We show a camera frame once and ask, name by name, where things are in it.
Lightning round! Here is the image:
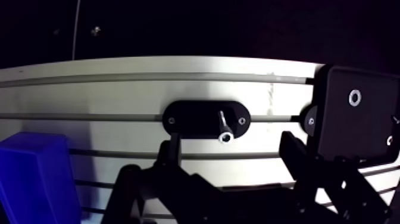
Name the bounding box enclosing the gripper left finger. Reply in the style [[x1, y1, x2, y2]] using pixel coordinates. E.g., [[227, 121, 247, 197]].
[[100, 132, 223, 224]]

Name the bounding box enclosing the blue bin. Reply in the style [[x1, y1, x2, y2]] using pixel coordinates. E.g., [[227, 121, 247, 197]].
[[0, 131, 83, 224]]

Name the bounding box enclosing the steel bolt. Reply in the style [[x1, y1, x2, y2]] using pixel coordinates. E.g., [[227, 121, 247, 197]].
[[217, 110, 235, 144]]

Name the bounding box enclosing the black oval holder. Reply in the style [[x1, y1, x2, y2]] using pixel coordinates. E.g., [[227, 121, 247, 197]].
[[162, 99, 251, 140]]

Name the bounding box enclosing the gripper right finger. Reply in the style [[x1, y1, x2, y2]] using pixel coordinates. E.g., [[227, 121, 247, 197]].
[[279, 130, 392, 224]]

